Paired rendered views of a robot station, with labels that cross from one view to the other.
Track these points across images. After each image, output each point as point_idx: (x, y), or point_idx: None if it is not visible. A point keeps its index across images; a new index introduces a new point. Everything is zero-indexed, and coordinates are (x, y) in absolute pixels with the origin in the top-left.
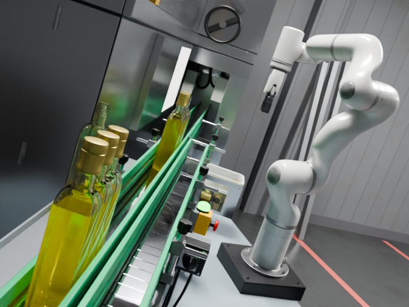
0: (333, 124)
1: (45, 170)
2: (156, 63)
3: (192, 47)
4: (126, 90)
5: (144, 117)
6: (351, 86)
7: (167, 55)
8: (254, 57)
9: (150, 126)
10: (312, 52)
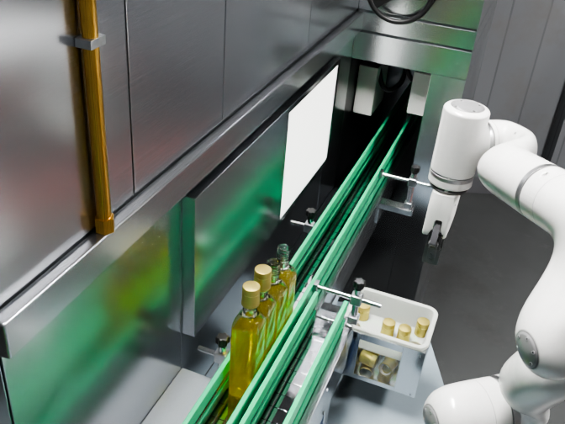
0: (525, 368)
1: None
2: (193, 240)
3: (338, 62)
4: (125, 337)
5: (212, 299)
6: (531, 348)
7: (232, 188)
8: (472, 37)
9: (267, 241)
10: (488, 188)
